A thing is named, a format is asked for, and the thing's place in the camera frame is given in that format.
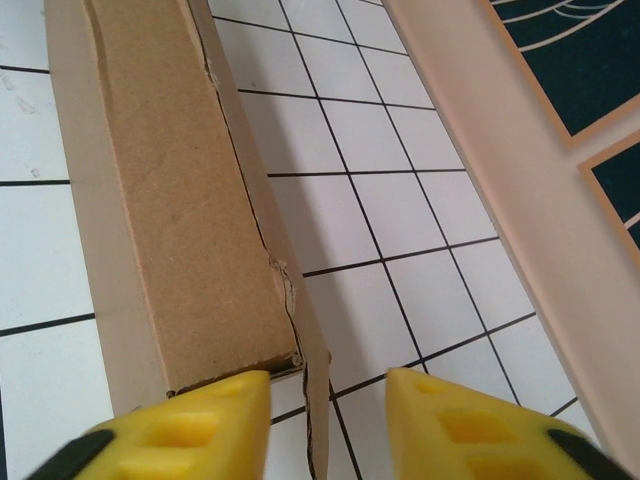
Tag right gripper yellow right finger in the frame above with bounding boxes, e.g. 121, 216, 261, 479
384, 368, 636, 480

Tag brown cardboard box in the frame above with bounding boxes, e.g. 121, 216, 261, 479
42, 0, 334, 480

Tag framed picture curved cream lines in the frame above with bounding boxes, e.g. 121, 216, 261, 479
477, 0, 640, 150

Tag framed plain dark picture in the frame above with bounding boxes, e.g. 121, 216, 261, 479
577, 141, 640, 251

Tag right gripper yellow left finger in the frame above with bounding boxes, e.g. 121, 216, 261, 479
19, 370, 274, 480

